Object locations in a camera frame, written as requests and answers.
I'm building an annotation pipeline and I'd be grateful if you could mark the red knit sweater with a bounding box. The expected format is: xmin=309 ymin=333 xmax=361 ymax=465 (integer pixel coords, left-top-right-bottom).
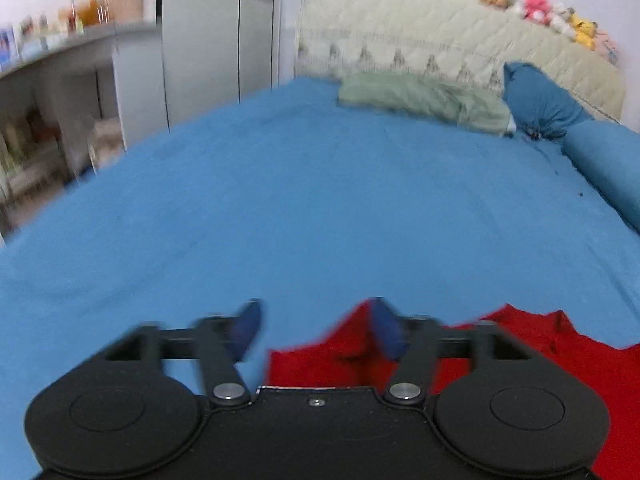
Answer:
xmin=266 ymin=299 xmax=640 ymax=479

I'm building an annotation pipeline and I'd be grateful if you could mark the blue duvet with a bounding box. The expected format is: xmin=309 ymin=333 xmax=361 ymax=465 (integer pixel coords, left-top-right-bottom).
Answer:
xmin=562 ymin=120 xmax=640 ymax=231

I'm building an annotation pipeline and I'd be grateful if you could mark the blue bed sheet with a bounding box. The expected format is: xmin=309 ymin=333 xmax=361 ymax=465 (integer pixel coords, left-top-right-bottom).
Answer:
xmin=1 ymin=79 xmax=639 ymax=479

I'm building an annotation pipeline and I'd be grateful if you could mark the blue pillow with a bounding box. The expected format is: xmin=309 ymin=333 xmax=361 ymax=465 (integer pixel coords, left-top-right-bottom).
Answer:
xmin=503 ymin=62 xmax=593 ymax=140

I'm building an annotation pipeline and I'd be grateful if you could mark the white shelf desk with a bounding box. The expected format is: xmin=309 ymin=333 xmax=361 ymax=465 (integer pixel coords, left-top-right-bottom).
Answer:
xmin=0 ymin=19 xmax=170 ymax=241

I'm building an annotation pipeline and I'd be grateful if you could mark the green pillow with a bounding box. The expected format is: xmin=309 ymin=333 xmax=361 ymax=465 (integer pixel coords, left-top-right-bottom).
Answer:
xmin=338 ymin=73 xmax=516 ymax=136

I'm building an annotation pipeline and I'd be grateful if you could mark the pale pink plush toy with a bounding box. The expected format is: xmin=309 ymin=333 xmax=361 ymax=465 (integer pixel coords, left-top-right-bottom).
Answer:
xmin=594 ymin=29 xmax=620 ymax=66

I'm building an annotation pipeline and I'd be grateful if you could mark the yellow plush toy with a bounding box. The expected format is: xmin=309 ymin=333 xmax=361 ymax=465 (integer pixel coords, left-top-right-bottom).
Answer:
xmin=568 ymin=13 xmax=598 ymax=51

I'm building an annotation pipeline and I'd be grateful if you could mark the white bear plush toy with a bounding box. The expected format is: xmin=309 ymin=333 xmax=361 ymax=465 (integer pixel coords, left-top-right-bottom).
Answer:
xmin=549 ymin=3 xmax=576 ymax=41

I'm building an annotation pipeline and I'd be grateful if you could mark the grey white wardrobe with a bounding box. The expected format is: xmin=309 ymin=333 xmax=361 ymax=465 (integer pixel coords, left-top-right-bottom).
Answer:
xmin=158 ymin=0 xmax=277 ymax=127

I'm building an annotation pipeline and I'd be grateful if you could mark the woven basket on desk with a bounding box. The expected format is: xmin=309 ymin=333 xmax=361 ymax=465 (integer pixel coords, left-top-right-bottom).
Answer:
xmin=103 ymin=0 xmax=143 ymax=24

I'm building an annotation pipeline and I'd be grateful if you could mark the cream quilted headboard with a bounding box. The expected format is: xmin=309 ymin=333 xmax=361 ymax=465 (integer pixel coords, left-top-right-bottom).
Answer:
xmin=294 ymin=0 xmax=626 ymax=122

